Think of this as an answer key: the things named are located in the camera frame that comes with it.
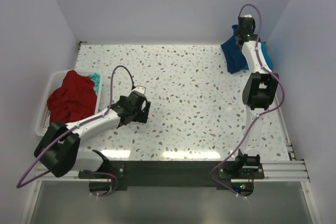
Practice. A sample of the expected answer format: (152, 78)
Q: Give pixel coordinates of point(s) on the white plastic laundry basket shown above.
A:
(55, 82)

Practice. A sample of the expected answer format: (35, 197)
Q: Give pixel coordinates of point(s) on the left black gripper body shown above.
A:
(140, 116)

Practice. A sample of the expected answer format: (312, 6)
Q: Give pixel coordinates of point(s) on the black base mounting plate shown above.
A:
(122, 175)

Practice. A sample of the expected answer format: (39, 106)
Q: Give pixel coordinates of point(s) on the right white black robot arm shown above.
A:
(258, 95)

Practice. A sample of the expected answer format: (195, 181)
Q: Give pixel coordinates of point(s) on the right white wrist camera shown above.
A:
(247, 16)

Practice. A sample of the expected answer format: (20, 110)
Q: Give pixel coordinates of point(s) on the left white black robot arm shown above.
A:
(59, 148)

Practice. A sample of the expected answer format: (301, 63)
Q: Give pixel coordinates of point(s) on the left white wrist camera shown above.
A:
(139, 89)

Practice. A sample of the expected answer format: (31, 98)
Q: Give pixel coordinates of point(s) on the dark blue t shirt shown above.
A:
(234, 58)

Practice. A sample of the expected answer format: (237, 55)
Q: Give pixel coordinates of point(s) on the folded light blue t shirt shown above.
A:
(266, 56)

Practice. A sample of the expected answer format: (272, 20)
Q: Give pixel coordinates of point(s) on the red t shirt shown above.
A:
(74, 100)

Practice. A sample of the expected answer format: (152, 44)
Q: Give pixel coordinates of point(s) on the mint green t shirt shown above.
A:
(96, 79)

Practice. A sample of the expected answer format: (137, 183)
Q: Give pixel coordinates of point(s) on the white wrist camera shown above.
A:
(247, 16)
(139, 89)

